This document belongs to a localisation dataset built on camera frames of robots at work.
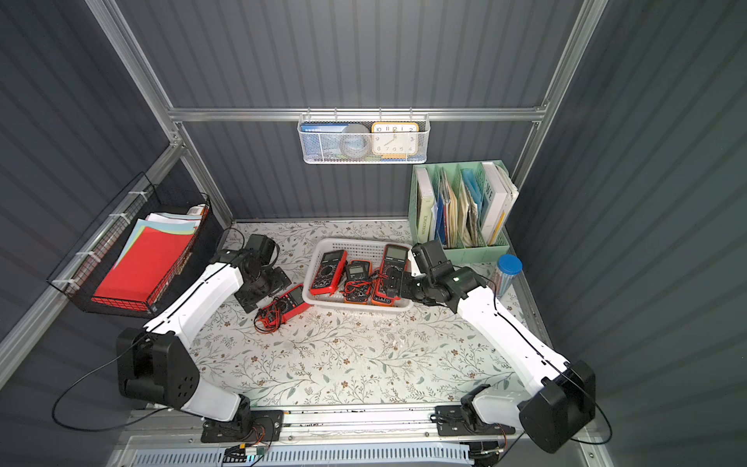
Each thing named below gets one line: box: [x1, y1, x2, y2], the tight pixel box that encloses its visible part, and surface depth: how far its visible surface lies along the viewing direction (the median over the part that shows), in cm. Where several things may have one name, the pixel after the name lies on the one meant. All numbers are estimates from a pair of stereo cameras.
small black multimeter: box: [343, 259, 373, 305], surface depth 93 cm
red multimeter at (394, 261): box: [373, 243, 411, 305], surface depth 96 cm
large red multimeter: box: [309, 250, 349, 296], surface depth 93 cm
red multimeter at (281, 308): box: [252, 284, 311, 334], surface depth 91 cm
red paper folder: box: [91, 226, 195, 312], surface depth 74 cm
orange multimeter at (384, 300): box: [371, 289, 402, 307], surface depth 95 cm
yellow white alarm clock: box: [371, 121, 420, 160], surface depth 91 cm
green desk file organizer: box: [407, 159, 520, 265], surface depth 101 cm
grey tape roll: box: [339, 123, 372, 160], surface depth 89 cm
